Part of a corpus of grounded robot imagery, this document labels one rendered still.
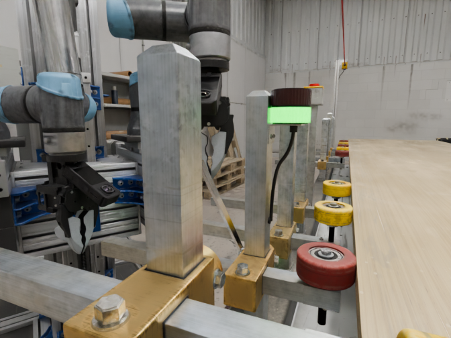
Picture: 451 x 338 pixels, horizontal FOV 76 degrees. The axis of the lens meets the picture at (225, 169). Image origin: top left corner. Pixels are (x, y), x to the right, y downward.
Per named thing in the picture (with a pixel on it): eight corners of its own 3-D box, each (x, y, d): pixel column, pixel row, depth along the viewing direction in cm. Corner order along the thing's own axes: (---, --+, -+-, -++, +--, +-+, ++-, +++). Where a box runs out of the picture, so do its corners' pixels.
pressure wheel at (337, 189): (335, 224, 83) (337, 185, 81) (315, 215, 90) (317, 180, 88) (354, 220, 86) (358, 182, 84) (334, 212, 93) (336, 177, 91)
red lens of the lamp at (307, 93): (266, 104, 42) (266, 89, 41) (275, 106, 47) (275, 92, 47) (308, 104, 39) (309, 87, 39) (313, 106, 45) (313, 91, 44)
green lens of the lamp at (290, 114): (265, 122, 42) (266, 107, 42) (274, 122, 47) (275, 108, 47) (307, 123, 40) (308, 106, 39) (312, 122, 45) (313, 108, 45)
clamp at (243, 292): (223, 305, 43) (223, 273, 42) (250, 263, 55) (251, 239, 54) (259, 314, 41) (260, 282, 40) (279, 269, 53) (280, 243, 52)
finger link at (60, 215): (77, 231, 60) (74, 191, 59) (83, 232, 60) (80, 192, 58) (57, 239, 56) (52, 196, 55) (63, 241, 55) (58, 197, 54)
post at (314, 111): (301, 214, 120) (306, 104, 112) (303, 211, 124) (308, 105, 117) (312, 216, 118) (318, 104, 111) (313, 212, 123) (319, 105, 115)
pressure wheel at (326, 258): (289, 333, 40) (292, 257, 38) (298, 300, 48) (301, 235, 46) (351, 351, 37) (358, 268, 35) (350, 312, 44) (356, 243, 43)
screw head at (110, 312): (84, 324, 17) (82, 307, 17) (110, 304, 19) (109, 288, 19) (111, 334, 16) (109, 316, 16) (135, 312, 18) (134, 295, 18)
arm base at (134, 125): (122, 134, 111) (121, 108, 109) (159, 133, 119) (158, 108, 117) (133, 135, 98) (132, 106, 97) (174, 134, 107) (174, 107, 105)
